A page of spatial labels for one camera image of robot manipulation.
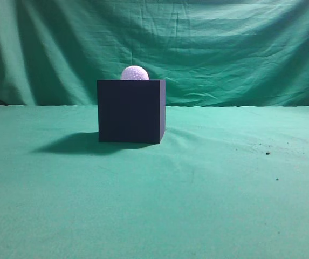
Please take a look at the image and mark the white dimpled golf ball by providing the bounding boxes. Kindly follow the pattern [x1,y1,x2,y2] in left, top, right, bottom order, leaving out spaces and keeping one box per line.
[120,65,149,80]

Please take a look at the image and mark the dark navy cube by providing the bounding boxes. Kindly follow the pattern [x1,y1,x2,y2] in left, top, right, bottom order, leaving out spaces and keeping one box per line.
[97,79,166,144]

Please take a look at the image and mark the green table cloth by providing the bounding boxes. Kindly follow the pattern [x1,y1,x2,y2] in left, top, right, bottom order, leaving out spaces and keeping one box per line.
[0,106,309,258]

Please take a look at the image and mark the green backdrop cloth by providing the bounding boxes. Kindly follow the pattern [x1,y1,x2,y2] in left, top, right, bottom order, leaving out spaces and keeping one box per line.
[0,1,309,106]

